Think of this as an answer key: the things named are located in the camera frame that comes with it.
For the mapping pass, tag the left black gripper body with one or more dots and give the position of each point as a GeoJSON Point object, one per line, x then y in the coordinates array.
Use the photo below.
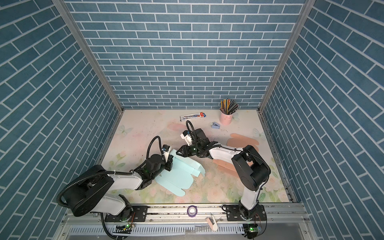
{"type": "Point", "coordinates": [163, 166]}

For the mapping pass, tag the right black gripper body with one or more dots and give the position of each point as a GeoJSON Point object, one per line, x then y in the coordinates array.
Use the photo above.
{"type": "Point", "coordinates": [193, 150]}

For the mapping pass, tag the light blue paper box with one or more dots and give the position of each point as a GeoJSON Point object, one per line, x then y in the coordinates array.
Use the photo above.
{"type": "Point", "coordinates": [180, 177]}

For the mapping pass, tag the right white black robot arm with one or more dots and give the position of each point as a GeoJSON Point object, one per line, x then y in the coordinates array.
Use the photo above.
{"type": "Point", "coordinates": [246, 162]}

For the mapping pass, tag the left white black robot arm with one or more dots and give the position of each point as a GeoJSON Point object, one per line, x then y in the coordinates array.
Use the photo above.
{"type": "Point", "coordinates": [89, 193]}

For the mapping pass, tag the white pencil box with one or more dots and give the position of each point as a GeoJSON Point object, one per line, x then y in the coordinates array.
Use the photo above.
{"type": "Point", "coordinates": [189, 117]}

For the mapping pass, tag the pink flat paper box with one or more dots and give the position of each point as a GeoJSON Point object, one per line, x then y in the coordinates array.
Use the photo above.
{"type": "Point", "coordinates": [235, 141]}

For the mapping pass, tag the blue small stapler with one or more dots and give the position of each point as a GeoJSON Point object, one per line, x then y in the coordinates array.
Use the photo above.
{"type": "Point", "coordinates": [215, 125]}

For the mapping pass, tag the pink pen cup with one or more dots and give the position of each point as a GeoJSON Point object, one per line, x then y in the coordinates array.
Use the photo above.
{"type": "Point", "coordinates": [226, 119]}

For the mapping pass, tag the colored pencils bundle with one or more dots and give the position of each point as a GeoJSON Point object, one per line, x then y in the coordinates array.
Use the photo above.
{"type": "Point", "coordinates": [228, 106]}

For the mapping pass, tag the purple tape roll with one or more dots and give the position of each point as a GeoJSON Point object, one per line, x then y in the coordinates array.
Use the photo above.
{"type": "Point", "coordinates": [192, 211]}

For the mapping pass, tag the white pink small tool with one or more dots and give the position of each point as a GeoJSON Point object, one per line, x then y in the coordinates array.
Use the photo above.
{"type": "Point", "coordinates": [211, 221]}

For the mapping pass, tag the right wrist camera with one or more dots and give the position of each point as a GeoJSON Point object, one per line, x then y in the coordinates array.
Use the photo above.
{"type": "Point", "coordinates": [186, 136]}

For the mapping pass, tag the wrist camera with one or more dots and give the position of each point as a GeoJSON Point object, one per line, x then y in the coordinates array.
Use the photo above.
{"type": "Point", "coordinates": [166, 151]}
{"type": "Point", "coordinates": [186, 136]}

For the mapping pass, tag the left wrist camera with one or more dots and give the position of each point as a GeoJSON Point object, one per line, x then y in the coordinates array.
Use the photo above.
{"type": "Point", "coordinates": [166, 151]}

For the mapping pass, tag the metal base rail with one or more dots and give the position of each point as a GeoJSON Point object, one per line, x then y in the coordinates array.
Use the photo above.
{"type": "Point", "coordinates": [274, 221]}

